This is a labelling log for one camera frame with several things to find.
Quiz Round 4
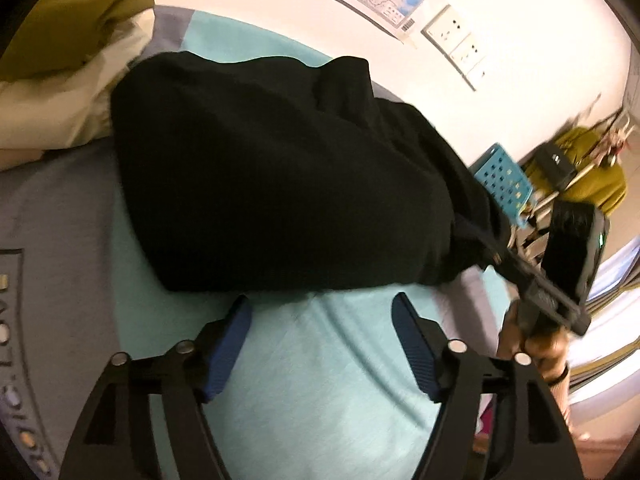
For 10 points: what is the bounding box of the light blue bed sheet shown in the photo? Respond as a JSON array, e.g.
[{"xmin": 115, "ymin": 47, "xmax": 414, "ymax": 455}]
[{"xmin": 0, "ymin": 5, "xmax": 512, "ymax": 480}]

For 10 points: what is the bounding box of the white wall socket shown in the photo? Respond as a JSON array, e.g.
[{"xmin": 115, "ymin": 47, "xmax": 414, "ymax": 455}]
[
  {"xmin": 464, "ymin": 61, "xmax": 489, "ymax": 92},
  {"xmin": 447, "ymin": 35, "xmax": 485, "ymax": 72},
  {"xmin": 422, "ymin": 5, "xmax": 472, "ymax": 54}
]

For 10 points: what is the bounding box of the cream cloth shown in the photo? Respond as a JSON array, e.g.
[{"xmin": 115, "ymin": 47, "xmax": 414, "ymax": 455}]
[{"xmin": 0, "ymin": 7, "xmax": 157, "ymax": 172}]

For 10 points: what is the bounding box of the teal plastic basket rack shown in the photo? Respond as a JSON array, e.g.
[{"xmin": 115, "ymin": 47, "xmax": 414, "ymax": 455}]
[{"xmin": 472, "ymin": 143, "xmax": 537, "ymax": 229}]

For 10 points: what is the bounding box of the olive cloth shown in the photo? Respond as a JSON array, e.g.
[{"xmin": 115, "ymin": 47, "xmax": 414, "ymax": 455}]
[{"xmin": 0, "ymin": 0, "xmax": 162, "ymax": 82}]

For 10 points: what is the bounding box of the black box device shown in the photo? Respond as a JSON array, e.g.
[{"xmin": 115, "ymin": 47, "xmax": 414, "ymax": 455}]
[{"xmin": 531, "ymin": 143, "xmax": 579, "ymax": 192}]

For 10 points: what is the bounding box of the mustard cloth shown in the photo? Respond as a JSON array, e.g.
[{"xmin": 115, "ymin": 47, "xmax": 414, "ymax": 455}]
[{"xmin": 524, "ymin": 127, "xmax": 628, "ymax": 217}]

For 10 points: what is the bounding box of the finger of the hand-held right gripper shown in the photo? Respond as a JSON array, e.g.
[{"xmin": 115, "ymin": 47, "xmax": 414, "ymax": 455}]
[{"xmin": 452, "ymin": 215, "xmax": 543, "ymax": 288}]

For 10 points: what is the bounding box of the person's right hand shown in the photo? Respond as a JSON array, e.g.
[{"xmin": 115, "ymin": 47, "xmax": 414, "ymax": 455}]
[{"xmin": 496, "ymin": 305, "xmax": 572, "ymax": 387}]

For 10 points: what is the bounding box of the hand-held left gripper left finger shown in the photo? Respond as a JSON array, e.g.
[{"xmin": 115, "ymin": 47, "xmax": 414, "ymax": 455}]
[{"xmin": 59, "ymin": 294, "xmax": 254, "ymax": 480}]

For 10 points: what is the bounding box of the black coat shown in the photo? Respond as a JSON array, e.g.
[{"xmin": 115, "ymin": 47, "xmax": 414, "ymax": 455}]
[{"xmin": 109, "ymin": 51, "xmax": 513, "ymax": 293}]

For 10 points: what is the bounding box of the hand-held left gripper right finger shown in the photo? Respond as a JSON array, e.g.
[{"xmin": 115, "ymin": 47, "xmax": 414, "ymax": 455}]
[{"xmin": 390, "ymin": 292, "xmax": 583, "ymax": 480}]

